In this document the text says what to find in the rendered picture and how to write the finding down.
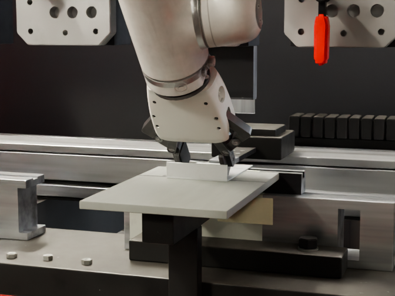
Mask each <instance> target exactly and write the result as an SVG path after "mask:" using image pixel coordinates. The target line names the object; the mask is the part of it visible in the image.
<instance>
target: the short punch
mask: <svg viewBox="0 0 395 296"><path fill-rule="evenodd" d="M208 50H209V54H210V55H211V56H215V59H216V63H215V66H214V67H215V68H216V70H217V71H218V73H219V75H220V77H221V78H222V80H223V82H224V84H225V86H226V89H227V91H228V93H229V96H230V99H231V101H232V105H233V108H234V111H235V113H255V99H256V97H257V46H221V47H214V48H208Z"/></svg>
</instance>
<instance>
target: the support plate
mask: <svg viewBox="0 0 395 296"><path fill-rule="evenodd" d="M140 175H149V176H139V175H138V176H135V177H133V178H131V179H129V180H126V181H124V182H122V183H119V184H117V185H115V186H113V187H110V188H108V189H106V190H104V191H101V192H99V193H96V194H94V195H92V196H90V197H87V198H85V199H83V200H81V201H79V208H80V209H86V210H102V211H118V212H127V213H143V214H160V215H169V216H185V217H201V218H217V219H228V218H229V217H231V216H232V215H233V214H235V213H236V212H237V211H239V210H240V209H241V208H242V207H244V206H245V205H247V203H249V202H250V201H252V200H253V199H254V198H255V197H257V196H258V195H259V194H260V193H262V192H263V191H265V190H266V189H267V188H268V187H270V186H271V185H272V184H273V183H275V182H276V181H278V179H279V173H272V172H260V171H244V172H243V173H241V174H239V175H238V176H236V177H234V178H232V179H231V180H242V181H231V180H229V181H209V180H189V179H170V178H166V177H159V176H163V175H166V167H161V166H158V167H156V168H154V169H152V170H149V171H147V172H144V173H142V174H140ZM252 181H263V182H266V183H262V182H252Z"/></svg>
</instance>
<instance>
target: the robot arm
mask: <svg viewBox="0 0 395 296"><path fill-rule="evenodd" d="M118 1H119V4H120V7H121V10H122V13H123V16H124V19H125V22H126V25H127V27H128V31H129V33H130V37H131V39H132V42H133V45H134V48H135V51H136V54H137V57H138V59H139V63H140V66H141V68H142V72H143V75H144V77H145V80H146V84H147V95H148V105H149V111H150V117H149V118H148V119H147V120H146V122H145V123H144V124H143V128H142V132H143V133H144V134H146V135H148V136H150V137H152V138H153V137H154V138H155V140H156V141H157V142H158V143H160V144H162V145H163V146H165V147H167V151H168V152H169V153H172V154H173V158H174V160H175V162H179V163H189V162H190V153H189V149H188V146H187V143H186V142H196V143H213V144H214V145H215V146H216V147H217V149H218V150H219V151H220V152H219V162H220V164H222V165H227V175H229V172H230V168H231V167H234V165H235V154H234V151H233V149H235V148H236V147H238V145H240V142H243V141H245V140H246V139H248V138H249V137H250V135H251V132H252V127H251V126H249V125H248V124H247V123H245V122H244V121H242V120H241V119H239V118H238V117H237V116H235V111H234V108H233V105H232V101H231V99H230V96H229V93H228V91H227V89H226V86H225V84H224V82H223V80H222V78H221V77H220V75H219V73H218V71H217V70H216V68H215V67H214V66H215V63H216V59H215V56H211V55H210V54H209V50H208V48H214V47H221V46H230V45H239V44H243V43H247V42H250V41H252V40H254V39H255V38H256V37H257V36H258V35H259V33H260V31H261V28H262V24H263V20H262V2H261V0H118ZM229 128H231V129H232V130H234V132H233V133H232V134H231V133H230V131H229Z"/></svg>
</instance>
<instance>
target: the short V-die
mask: <svg viewBox="0 0 395 296"><path fill-rule="evenodd" d="M248 170H260V172H272V173H279V179H278V181H276V182H275V183H273V184H272V185H271V186H270V187H268V188H267V189H266V190H265V191H263V192H262V193H277V194H297V195H302V194H303V193H304V192H305V182H306V171H305V170H288V169H265V168H254V167H251V168H250V169H248Z"/></svg>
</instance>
